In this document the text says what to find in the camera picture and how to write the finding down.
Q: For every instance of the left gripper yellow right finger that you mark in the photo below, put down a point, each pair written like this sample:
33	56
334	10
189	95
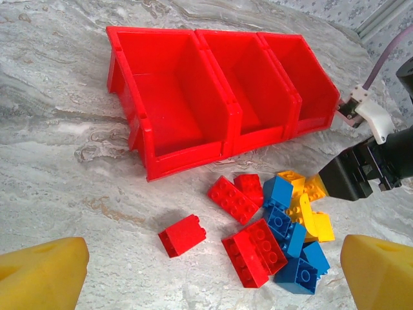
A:
380	277

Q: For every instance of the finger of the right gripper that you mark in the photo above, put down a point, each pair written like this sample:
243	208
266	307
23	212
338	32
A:
345	177

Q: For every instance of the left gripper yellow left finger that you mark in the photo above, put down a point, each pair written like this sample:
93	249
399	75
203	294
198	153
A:
42	274

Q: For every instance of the yellow lego brick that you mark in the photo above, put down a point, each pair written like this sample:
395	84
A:
311	190
295	211
292	179
324	227

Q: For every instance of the blue lego brick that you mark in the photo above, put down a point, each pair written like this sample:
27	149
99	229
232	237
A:
277	192
297	277
316	258
297	239
279	223

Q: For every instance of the tall red lego brick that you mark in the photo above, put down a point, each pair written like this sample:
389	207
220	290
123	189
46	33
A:
182	235

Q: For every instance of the red four-stud lego brick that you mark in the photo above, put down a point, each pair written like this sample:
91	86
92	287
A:
250	187

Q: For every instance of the red eight-stud lego brick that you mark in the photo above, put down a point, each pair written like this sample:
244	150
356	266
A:
266	245
240	261
230	198

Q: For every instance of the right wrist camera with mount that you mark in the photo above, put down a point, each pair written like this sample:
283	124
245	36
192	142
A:
371	113

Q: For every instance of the aluminium side rail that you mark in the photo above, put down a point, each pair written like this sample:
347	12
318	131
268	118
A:
384	17

